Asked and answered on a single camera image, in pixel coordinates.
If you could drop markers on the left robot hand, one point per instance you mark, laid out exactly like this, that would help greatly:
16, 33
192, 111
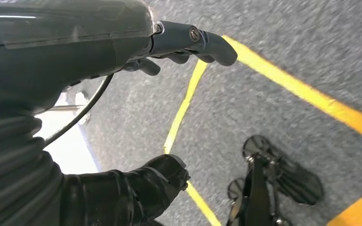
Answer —
59, 46

